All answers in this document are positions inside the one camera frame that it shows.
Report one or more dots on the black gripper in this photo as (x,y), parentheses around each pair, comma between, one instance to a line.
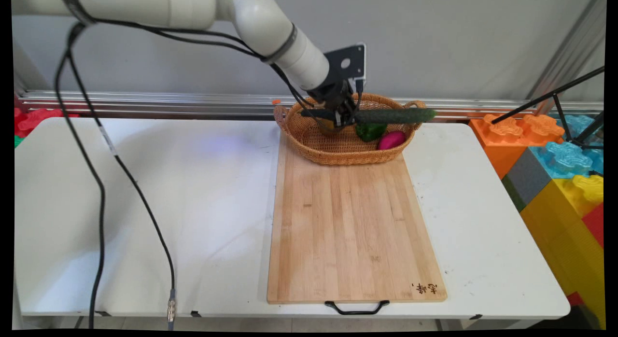
(333,93)

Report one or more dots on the long dark green cucumber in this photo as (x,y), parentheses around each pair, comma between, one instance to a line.
(396,116)

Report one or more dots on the red block beside arm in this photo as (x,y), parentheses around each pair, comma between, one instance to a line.
(31,120)

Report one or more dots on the green block beside arm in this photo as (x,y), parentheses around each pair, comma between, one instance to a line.
(18,141)

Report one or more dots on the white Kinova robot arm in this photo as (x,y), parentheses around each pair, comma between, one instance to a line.
(251,23)

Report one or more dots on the brown potato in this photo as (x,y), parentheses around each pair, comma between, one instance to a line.
(328,130)

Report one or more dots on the green bell pepper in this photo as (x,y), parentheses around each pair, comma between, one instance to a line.
(371,131)

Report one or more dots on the woven wicker basket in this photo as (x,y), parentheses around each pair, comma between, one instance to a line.
(338,151)

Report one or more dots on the magenta sweet potato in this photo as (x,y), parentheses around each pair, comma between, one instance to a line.
(392,140)

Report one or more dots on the bamboo cutting board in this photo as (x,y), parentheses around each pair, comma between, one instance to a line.
(355,240)

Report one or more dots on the orange giant building block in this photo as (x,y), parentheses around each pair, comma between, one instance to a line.
(502,144)

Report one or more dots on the grey giant building block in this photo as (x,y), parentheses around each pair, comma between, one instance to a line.
(528,180)

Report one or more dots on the blue giant building block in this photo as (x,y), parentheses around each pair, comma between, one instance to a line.
(565,158)

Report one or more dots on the black tripod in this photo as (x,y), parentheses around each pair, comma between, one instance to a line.
(574,132)

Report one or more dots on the yellow giant building block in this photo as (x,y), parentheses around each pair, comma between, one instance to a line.
(565,240)

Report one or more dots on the red giant building block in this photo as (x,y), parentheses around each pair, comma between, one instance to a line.
(595,226)

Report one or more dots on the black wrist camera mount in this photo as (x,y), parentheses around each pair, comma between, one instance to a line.
(347,62)

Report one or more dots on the aluminium rail along wall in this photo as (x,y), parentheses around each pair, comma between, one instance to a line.
(169,104)

